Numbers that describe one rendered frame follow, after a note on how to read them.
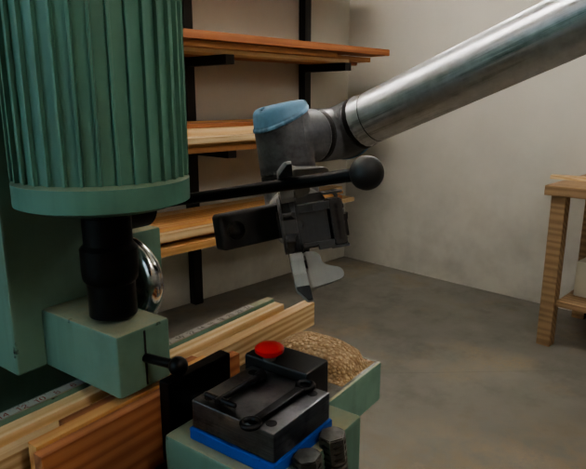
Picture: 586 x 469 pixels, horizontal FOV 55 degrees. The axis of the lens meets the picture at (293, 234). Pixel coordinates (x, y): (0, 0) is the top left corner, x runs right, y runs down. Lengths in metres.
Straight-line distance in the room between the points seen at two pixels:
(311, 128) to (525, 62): 0.32
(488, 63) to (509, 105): 3.05
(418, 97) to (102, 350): 0.56
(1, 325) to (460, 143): 3.57
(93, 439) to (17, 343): 0.18
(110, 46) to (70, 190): 0.13
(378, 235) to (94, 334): 3.94
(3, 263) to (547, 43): 0.69
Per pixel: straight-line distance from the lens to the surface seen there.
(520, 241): 3.92
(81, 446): 0.57
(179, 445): 0.57
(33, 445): 0.61
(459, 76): 0.85
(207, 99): 3.61
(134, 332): 0.62
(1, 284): 0.70
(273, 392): 0.55
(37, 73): 0.55
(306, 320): 0.94
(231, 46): 3.12
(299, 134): 0.88
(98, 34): 0.54
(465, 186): 4.03
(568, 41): 0.81
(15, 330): 0.70
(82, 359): 0.67
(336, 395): 0.76
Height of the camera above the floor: 1.27
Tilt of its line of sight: 13 degrees down
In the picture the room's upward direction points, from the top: straight up
